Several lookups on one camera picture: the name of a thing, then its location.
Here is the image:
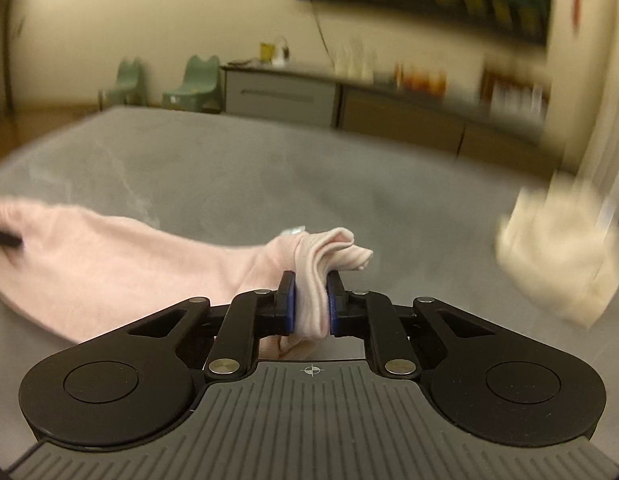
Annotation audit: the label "green child chair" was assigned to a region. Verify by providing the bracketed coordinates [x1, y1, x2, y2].
[99, 57, 146, 110]
[162, 55, 223, 113]

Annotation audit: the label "long low sideboard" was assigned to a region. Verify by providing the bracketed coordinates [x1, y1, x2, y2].
[220, 62, 565, 171]

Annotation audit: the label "clear bottles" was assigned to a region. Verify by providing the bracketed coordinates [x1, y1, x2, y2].
[334, 40, 377, 83]

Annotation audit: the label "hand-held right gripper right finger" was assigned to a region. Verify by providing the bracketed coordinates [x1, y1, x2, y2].
[326, 271, 496, 380]

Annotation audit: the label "orange jars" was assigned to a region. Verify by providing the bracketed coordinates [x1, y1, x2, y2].
[395, 62, 449, 97]

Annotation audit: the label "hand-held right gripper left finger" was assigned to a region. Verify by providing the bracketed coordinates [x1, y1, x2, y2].
[112, 271, 296, 380]

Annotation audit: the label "cream folded cloth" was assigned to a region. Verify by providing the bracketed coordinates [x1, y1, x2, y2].
[495, 172, 619, 330]

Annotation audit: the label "pink garment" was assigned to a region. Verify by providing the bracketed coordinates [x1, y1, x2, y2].
[0, 197, 374, 361]

